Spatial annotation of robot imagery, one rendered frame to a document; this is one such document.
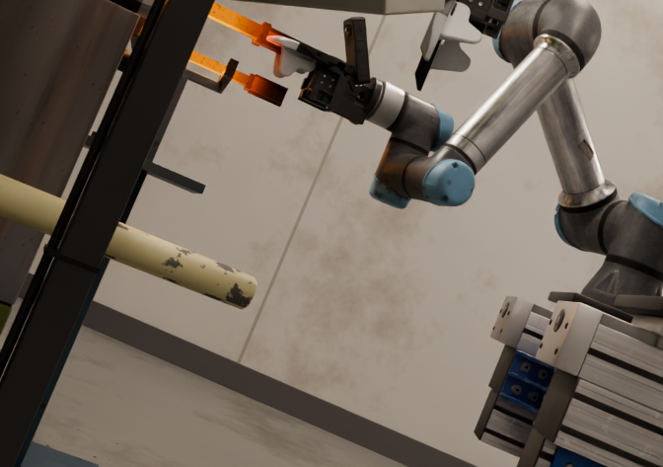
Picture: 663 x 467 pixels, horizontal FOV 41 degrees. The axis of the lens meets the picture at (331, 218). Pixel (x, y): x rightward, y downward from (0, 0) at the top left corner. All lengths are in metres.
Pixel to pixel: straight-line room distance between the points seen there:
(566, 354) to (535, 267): 2.96
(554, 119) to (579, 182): 0.14
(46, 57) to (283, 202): 2.88
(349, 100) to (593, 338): 0.60
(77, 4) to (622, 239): 1.06
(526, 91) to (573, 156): 0.30
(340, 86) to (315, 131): 2.64
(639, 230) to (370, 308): 2.46
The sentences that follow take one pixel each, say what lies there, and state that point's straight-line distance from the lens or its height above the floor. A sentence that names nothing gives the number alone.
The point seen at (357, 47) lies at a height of 1.05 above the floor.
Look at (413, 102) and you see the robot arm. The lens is 1.56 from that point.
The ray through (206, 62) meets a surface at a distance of 2.05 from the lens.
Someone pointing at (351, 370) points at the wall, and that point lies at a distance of 4.09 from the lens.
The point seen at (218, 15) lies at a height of 0.99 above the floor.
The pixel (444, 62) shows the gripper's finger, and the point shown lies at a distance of 1.13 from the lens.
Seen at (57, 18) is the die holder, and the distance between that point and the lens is 1.32.
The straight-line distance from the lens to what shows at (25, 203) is 1.07.
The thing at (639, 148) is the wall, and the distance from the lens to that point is 4.29.
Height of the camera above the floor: 0.69
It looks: 3 degrees up
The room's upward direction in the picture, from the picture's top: 23 degrees clockwise
